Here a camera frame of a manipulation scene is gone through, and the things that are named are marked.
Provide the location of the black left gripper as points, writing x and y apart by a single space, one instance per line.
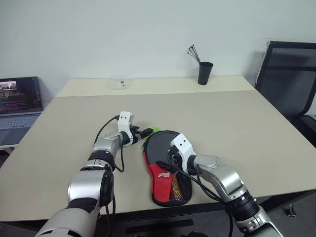
136 132

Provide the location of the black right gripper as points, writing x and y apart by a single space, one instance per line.
175 158

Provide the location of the green zipper pull tab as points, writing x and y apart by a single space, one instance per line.
155 129

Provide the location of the black red paddle case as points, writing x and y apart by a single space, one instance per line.
158 177

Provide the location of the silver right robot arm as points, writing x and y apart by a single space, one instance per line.
217 170

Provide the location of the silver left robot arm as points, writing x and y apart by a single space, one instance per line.
86 182

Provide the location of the clear plastic box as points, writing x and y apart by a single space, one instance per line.
119 84

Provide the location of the black table crossbar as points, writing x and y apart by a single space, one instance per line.
160 225

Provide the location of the black plastic cup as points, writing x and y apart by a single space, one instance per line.
205 74

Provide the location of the grey open laptop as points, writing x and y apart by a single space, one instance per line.
19 98

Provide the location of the white side table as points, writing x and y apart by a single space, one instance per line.
7 148

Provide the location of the black mesh office chair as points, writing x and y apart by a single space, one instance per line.
284 86

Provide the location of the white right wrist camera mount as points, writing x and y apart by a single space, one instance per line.
182 145

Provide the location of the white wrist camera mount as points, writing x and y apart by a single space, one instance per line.
182 145
123 118

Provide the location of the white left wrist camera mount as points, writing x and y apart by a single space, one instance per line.
123 118

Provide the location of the black table frame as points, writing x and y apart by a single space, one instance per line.
207 208

